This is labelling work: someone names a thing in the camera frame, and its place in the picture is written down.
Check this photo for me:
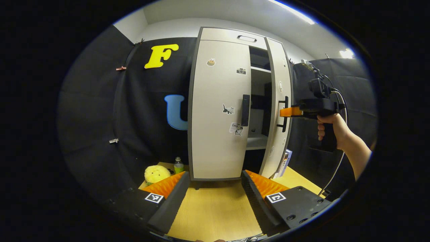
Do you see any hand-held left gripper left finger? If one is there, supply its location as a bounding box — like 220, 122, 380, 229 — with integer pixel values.
101, 171, 191, 236

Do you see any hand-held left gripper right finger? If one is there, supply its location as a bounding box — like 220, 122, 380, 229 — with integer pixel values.
241, 170, 341, 236

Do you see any black door handle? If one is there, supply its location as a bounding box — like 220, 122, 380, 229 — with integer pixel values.
276, 96, 289, 133
241, 94, 251, 127

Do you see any beige cabinet door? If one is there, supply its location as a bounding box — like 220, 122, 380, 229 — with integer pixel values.
260, 38, 293, 179
190, 40, 252, 180

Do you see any beige double-door shoe cabinet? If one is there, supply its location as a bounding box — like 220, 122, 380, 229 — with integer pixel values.
187, 27, 294, 182

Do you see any yellow plush toy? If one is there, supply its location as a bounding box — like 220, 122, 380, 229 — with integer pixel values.
144, 165, 172, 185

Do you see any striped book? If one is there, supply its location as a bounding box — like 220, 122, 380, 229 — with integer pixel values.
273, 149, 293, 179

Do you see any black backdrop cloth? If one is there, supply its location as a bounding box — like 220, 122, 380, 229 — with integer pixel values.
56, 24, 378, 209

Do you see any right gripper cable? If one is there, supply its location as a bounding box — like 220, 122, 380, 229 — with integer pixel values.
317, 76, 348, 197

